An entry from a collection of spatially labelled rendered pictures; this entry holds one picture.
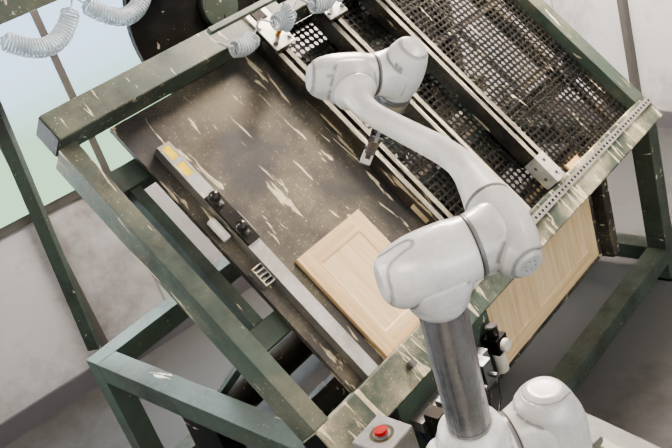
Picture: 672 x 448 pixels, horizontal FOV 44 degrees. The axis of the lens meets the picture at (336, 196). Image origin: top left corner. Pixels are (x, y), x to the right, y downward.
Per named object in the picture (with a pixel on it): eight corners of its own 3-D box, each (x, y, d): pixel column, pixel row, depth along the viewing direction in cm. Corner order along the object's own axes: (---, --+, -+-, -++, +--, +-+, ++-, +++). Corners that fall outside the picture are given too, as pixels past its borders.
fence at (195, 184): (363, 381, 250) (368, 376, 246) (154, 154, 262) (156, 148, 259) (373, 370, 253) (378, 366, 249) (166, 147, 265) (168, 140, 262)
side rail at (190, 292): (301, 442, 239) (315, 432, 231) (55, 168, 254) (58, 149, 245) (315, 428, 243) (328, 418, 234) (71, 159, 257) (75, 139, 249)
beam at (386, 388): (330, 475, 238) (344, 466, 229) (301, 443, 239) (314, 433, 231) (647, 128, 369) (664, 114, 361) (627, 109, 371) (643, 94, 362)
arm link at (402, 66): (407, 72, 211) (358, 75, 206) (426, 27, 199) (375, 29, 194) (421, 104, 205) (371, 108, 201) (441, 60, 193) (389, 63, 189)
